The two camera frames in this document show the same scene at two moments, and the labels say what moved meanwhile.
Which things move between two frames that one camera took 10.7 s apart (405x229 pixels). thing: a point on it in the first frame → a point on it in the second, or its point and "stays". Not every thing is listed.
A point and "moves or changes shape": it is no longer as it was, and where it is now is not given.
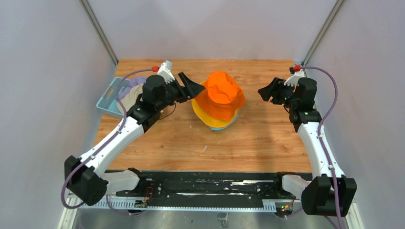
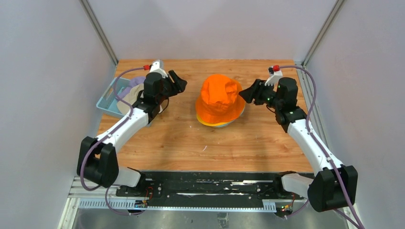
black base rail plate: [207, 185] stays
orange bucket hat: [222, 97] moves or changes shape
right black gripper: [273, 89] → [255, 91]
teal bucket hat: [219, 129] moves or changes shape
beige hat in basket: [129, 101] stays
